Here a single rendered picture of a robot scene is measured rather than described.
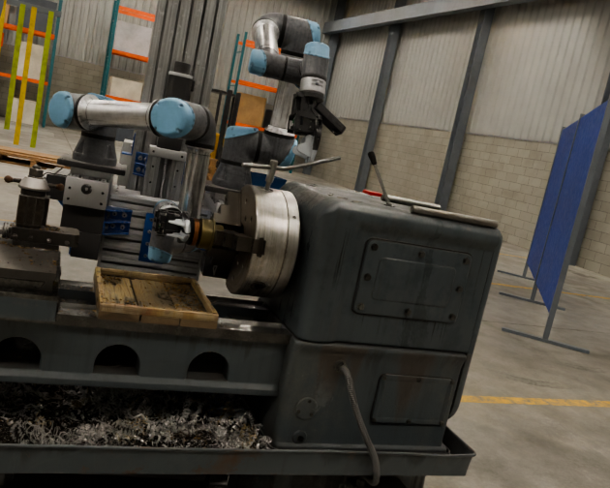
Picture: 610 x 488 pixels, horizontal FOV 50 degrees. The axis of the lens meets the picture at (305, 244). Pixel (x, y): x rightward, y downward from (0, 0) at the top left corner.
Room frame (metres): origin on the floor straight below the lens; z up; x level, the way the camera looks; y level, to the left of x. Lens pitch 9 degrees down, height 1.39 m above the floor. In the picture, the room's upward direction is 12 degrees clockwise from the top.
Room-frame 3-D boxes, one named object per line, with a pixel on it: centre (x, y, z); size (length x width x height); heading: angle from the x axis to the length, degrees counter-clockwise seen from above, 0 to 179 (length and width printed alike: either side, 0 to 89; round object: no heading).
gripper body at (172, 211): (1.85, 0.39, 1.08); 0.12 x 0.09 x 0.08; 21
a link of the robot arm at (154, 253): (2.02, 0.44, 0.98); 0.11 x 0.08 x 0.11; 158
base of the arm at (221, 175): (2.42, 0.31, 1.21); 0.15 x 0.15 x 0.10
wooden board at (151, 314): (1.74, 0.38, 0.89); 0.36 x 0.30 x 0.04; 22
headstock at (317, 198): (2.00, -0.23, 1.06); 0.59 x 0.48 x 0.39; 112
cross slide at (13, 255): (1.63, 0.71, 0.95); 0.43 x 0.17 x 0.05; 22
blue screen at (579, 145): (7.95, -2.91, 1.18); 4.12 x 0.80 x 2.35; 166
